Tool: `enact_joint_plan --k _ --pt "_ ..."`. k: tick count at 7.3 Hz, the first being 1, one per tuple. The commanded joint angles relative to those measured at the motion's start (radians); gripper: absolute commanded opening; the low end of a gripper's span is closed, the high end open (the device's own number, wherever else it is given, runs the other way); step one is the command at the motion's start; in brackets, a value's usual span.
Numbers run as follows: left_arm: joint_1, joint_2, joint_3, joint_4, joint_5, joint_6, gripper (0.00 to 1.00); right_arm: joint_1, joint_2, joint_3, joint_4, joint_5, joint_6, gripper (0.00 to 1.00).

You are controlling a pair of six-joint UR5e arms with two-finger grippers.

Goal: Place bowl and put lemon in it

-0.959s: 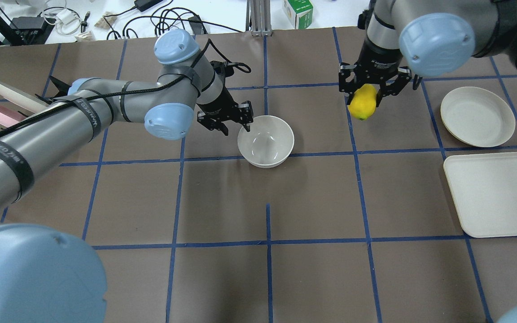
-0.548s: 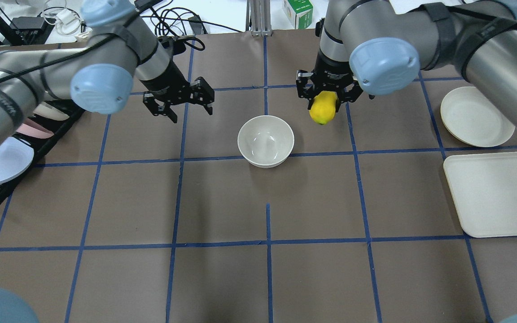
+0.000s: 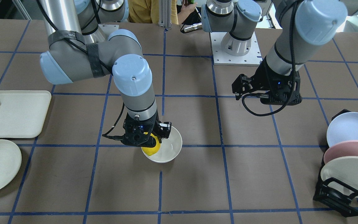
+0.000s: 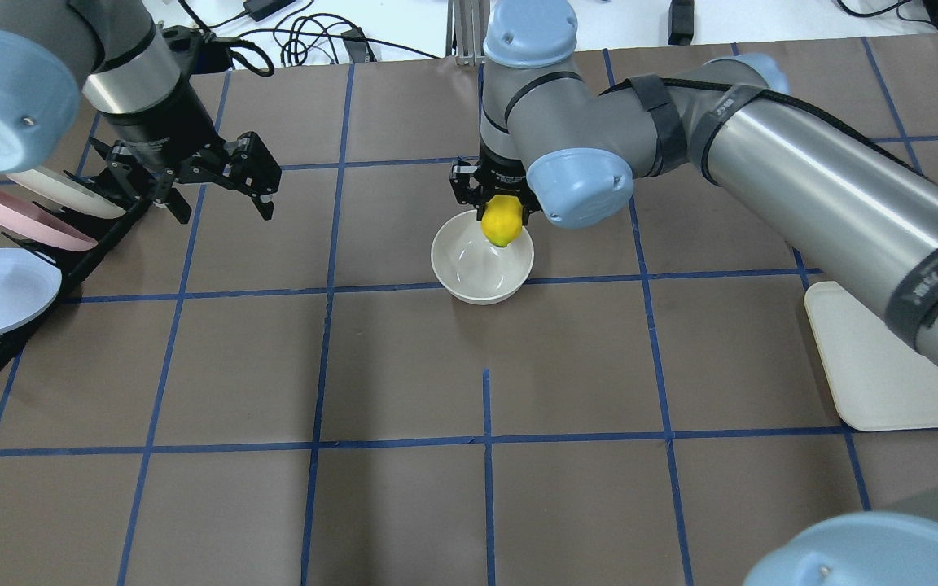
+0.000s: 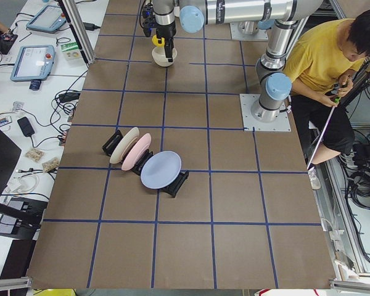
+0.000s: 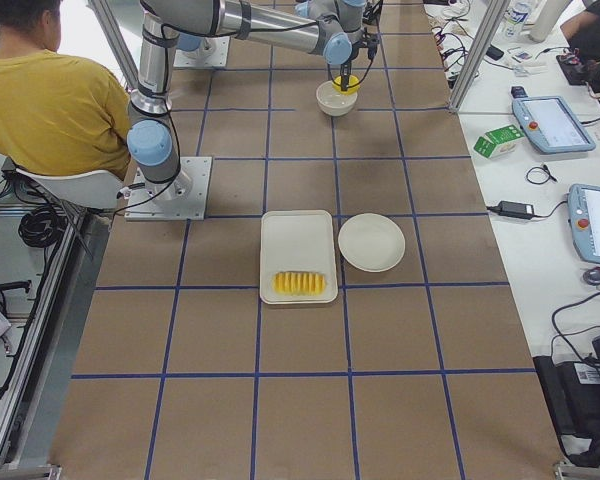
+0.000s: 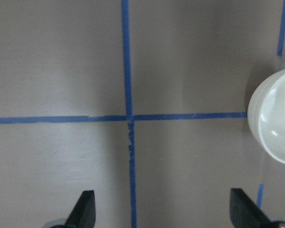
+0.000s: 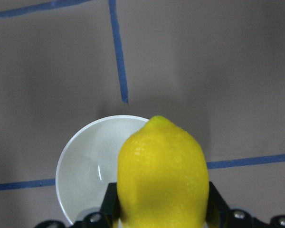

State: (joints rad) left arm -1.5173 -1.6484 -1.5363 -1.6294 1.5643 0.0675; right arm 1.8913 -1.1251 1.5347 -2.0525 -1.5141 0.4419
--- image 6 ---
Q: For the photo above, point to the white ceramic bowl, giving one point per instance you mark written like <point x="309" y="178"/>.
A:
<point x="332" y="102"/>

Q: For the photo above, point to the sliced yellow bread loaf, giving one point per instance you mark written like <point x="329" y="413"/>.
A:
<point x="299" y="283"/>

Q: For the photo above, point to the yellow lemon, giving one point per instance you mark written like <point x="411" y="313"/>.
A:
<point x="354" y="85"/>

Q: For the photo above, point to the near blue teach pendant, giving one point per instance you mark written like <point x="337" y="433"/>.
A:
<point x="584" y="219"/>

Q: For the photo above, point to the cream round plate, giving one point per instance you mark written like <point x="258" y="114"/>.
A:
<point x="371" y="242"/>

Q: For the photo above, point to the far blue teach pendant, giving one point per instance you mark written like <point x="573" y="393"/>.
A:
<point x="551" y="126"/>

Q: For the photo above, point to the white chair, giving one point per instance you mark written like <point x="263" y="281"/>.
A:
<point x="96" y="189"/>

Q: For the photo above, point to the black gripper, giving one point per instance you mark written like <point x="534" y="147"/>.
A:
<point x="346" y="69"/>

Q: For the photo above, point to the black power adapter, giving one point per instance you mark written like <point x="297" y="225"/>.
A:
<point x="516" y="210"/>

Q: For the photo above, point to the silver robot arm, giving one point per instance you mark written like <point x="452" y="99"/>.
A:
<point x="333" y="30"/>

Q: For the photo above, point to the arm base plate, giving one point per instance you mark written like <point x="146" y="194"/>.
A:
<point x="184" y="199"/>
<point x="201" y="53"/>

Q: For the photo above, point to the cream rectangular tray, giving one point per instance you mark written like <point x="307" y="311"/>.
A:
<point x="297" y="240"/>

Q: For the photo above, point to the aluminium frame post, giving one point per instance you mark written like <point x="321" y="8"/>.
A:
<point x="490" y="19"/>

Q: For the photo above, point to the blue teach pendant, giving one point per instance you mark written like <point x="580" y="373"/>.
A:
<point x="551" y="126"/>
<point x="584" y="219"/>

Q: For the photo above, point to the green white carton box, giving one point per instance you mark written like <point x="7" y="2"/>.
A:
<point x="498" y="142"/>

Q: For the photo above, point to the person in yellow shirt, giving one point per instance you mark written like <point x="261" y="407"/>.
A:
<point x="59" y="114"/>

